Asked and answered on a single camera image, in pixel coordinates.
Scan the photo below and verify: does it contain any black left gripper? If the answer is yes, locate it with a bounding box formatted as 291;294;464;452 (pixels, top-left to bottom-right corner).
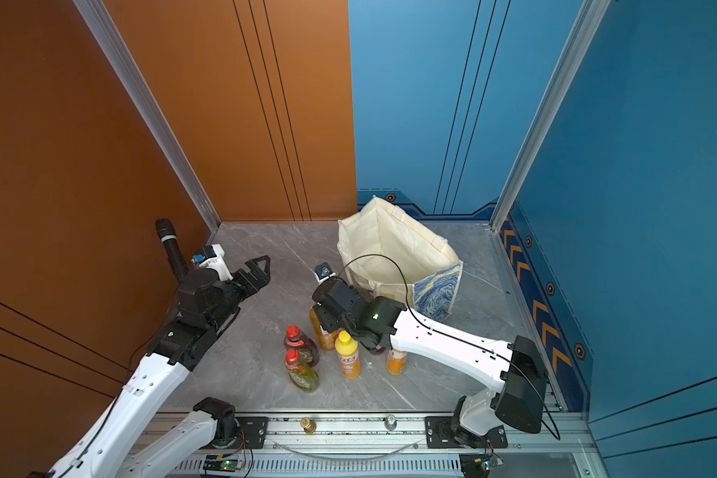
206;254;269;336

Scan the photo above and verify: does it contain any large orange dish soap bottle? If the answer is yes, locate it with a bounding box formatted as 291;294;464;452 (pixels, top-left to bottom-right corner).
309;308;343;352

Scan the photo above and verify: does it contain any orange bottle yellow cap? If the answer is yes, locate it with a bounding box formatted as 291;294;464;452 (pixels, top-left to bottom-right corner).
336;331;360;380
386;349;407;376

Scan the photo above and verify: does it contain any starry night canvas tote bag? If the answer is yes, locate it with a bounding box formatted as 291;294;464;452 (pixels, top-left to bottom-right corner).
338;197;463;321

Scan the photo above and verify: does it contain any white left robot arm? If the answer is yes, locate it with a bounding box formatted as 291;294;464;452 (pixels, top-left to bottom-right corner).
45;237;271;477

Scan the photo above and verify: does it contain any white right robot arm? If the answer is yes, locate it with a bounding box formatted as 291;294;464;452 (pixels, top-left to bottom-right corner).
313;275;562;449

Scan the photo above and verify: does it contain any dark red soap bottle left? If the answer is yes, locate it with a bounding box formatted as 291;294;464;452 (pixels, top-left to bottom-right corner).
284;326;320;366

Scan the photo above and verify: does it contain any dark red soap bottle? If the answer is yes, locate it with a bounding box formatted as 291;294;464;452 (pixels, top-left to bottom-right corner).
284;326;320;366
368;346;386;356

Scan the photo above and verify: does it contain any dark red soap bottle right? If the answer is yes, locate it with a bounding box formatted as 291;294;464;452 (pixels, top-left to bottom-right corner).
368;346;386;356

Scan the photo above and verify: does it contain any green soap bottle red cap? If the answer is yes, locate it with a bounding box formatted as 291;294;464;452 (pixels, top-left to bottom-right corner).
284;349;320;392

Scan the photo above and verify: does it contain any black microphone on stand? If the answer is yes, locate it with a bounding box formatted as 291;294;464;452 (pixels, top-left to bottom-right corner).
155;218;188;284

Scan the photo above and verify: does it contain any green circuit board left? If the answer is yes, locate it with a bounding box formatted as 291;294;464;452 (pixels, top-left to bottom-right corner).
202;455;247;474

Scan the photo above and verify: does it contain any circuit board right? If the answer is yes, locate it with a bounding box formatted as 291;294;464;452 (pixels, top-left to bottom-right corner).
459;454;504;478

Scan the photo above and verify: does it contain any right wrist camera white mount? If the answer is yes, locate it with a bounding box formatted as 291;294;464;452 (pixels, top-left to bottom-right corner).
314;262;336;284

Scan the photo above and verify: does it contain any brass knob on rail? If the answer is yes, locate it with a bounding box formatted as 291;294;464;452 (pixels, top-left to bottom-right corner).
300;417;317;435

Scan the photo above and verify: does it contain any silver knob on rail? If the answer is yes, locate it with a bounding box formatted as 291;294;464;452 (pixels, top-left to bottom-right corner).
384;414;398;432

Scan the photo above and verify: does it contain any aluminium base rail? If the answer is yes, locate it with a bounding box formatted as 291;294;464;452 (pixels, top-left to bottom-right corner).
131;411;607;477

